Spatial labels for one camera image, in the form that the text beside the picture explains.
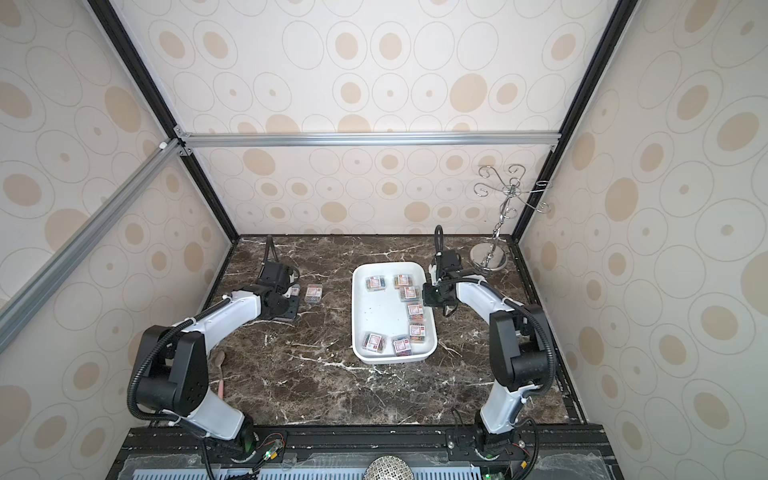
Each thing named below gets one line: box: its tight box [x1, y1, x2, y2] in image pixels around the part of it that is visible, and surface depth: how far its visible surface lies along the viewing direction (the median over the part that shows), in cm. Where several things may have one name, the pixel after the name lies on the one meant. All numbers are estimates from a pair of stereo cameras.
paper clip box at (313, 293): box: [304, 284, 323, 303], surface depth 102 cm
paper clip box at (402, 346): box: [392, 337, 412, 357], surface depth 89 cm
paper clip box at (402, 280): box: [393, 274, 413, 289], surface depth 105 cm
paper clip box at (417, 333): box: [409, 323, 426, 344], surface depth 94 cm
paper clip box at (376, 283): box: [366, 275, 386, 292], surface depth 105 cm
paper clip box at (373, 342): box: [362, 333, 385, 353], surface depth 91 cm
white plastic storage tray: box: [351, 262, 438, 364], surface depth 97 cm
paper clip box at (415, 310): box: [407, 302, 425, 320], surface depth 97 cm
